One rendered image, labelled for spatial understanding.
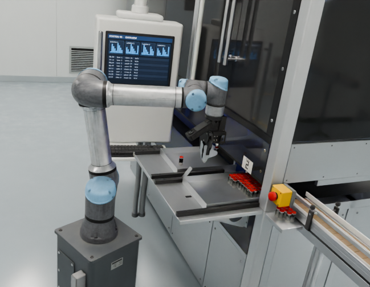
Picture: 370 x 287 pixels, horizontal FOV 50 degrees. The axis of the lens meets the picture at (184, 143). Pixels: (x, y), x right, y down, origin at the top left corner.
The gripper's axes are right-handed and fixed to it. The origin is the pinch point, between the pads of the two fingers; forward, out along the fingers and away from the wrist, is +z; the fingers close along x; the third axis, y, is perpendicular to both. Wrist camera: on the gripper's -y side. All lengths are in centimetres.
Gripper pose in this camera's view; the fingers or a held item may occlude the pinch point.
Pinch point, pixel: (202, 159)
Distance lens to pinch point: 168.4
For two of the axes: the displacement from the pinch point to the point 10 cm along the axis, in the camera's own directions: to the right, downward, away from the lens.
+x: -3.8, -3.9, 8.4
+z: -1.2, 9.2, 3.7
